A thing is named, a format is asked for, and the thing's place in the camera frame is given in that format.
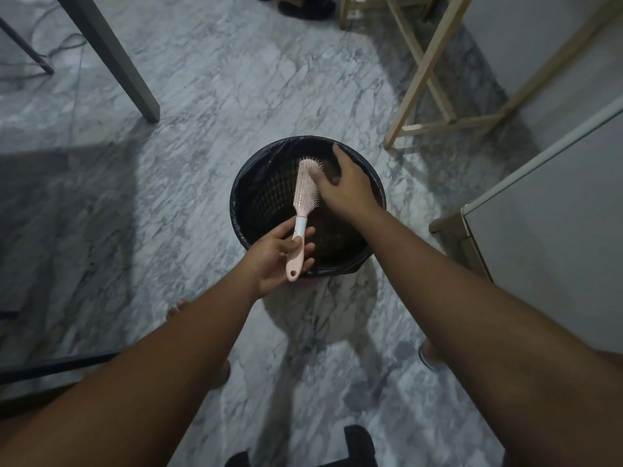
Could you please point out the person's left hand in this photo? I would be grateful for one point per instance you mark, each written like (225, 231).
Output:
(270, 260)

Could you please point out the person's right thumb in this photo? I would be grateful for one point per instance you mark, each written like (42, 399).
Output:
(320, 182)

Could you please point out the person's right foot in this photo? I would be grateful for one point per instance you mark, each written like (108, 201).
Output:
(431, 355)

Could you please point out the grey table leg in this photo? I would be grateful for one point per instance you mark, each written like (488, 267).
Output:
(114, 58)

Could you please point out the black mesh waste basket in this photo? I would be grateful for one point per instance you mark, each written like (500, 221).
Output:
(270, 194)

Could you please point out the black metal bar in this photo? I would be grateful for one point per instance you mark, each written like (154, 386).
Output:
(53, 367)

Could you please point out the black chair base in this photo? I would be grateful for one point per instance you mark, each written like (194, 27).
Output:
(359, 445)

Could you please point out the thin black metal leg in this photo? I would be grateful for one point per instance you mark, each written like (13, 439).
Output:
(27, 46)

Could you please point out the black plastic bin liner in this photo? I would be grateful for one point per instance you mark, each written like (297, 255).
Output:
(243, 189)

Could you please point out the person's left thumb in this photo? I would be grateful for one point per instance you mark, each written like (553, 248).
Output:
(282, 227)

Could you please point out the person's right forearm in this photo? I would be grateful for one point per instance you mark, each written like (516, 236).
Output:
(486, 345)

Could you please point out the pink hairbrush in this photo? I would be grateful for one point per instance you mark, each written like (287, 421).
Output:
(305, 194)

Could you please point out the person's left forearm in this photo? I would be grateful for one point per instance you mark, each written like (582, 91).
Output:
(160, 374)

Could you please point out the white cabinet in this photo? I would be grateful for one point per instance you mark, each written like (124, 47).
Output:
(559, 238)

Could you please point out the person's right hand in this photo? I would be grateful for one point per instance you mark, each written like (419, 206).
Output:
(353, 192)

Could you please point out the dark shoes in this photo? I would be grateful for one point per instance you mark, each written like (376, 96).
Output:
(306, 5)

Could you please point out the light wooden folding frame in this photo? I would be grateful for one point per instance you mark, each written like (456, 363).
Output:
(424, 68)

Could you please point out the light wooden stool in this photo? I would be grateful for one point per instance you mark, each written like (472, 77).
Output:
(344, 9)

